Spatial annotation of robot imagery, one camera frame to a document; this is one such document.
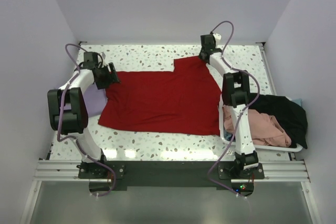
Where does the light blue garment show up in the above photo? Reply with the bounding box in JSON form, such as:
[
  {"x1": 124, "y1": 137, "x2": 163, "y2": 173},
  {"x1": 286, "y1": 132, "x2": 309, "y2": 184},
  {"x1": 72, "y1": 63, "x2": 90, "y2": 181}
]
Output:
[{"x1": 291, "y1": 99, "x2": 302, "y2": 107}]

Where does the folded lavender t shirt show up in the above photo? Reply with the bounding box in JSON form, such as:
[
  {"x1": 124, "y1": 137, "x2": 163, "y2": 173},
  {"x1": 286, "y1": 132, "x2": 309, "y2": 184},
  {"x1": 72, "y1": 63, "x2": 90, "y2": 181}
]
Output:
[{"x1": 52, "y1": 82, "x2": 108, "y2": 119}]

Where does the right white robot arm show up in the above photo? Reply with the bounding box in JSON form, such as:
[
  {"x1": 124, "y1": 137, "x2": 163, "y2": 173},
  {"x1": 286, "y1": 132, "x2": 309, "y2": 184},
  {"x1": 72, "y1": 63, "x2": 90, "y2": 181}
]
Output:
[{"x1": 199, "y1": 33, "x2": 259, "y2": 178}]

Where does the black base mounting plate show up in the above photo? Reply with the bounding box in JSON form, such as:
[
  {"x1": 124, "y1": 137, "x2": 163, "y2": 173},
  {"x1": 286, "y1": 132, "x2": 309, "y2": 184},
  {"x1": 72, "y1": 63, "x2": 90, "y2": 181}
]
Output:
[{"x1": 77, "y1": 158, "x2": 265, "y2": 196}]

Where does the white laundry basket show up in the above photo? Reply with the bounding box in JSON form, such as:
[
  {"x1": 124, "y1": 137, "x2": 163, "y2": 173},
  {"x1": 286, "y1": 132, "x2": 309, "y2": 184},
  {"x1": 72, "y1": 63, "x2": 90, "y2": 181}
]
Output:
[{"x1": 218, "y1": 100, "x2": 303, "y2": 154}]

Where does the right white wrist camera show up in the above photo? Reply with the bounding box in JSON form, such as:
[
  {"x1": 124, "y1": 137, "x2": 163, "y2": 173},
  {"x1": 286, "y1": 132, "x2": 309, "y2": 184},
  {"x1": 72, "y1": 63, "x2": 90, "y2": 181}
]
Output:
[{"x1": 212, "y1": 33, "x2": 222, "y2": 45}]

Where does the aluminium frame rail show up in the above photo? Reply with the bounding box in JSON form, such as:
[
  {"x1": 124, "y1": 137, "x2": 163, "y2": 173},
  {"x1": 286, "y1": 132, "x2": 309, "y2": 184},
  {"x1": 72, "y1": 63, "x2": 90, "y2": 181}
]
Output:
[{"x1": 21, "y1": 160, "x2": 322, "y2": 223}]

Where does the black t shirt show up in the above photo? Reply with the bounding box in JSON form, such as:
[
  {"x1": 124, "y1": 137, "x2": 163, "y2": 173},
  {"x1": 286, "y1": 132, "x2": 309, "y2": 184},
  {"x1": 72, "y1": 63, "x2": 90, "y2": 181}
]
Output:
[{"x1": 249, "y1": 93, "x2": 308, "y2": 149}]

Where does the red t shirt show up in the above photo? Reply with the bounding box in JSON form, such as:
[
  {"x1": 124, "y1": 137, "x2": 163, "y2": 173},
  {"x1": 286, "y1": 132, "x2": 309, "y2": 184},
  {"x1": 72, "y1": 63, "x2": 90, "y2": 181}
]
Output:
[{"x1": 98, "y1": 56, "x2": 221, "y2": 135}]

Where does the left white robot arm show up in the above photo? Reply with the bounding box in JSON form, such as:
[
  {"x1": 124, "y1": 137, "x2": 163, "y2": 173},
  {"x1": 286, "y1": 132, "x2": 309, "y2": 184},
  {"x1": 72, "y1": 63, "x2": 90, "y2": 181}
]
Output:
[{"x1": 47, "y1": 51, "x2": 120, "y2": 178}]

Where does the pink t shirt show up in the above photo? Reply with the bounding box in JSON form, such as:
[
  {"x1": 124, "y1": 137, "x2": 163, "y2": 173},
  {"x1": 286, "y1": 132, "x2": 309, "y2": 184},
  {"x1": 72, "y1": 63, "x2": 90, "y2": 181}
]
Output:
[{"x1": 223, "y1": 105, "x2": 292, "y2": 147}]

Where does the dark blue garment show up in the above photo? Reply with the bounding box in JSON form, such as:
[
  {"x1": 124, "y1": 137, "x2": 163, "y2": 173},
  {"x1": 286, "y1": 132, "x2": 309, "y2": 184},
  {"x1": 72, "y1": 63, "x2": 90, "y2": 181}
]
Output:
[{"x1": 224, "y1": 131, "x2": 232, "y2": 141}]

